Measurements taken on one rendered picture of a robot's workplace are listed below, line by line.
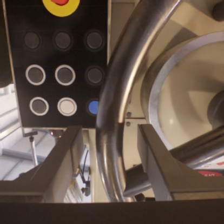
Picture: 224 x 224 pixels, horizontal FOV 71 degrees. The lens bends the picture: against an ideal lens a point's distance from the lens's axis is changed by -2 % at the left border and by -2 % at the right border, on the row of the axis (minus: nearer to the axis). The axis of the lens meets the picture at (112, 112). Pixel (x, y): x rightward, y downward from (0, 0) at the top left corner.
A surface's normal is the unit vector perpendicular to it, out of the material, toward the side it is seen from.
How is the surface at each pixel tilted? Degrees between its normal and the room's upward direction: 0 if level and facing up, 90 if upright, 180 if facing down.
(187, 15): 90
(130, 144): 90
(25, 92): 90
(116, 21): 90
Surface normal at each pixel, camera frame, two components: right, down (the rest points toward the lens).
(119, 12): 0.00, 0.29
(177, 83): -0.44, 0.02
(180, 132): -0.43, 0.50
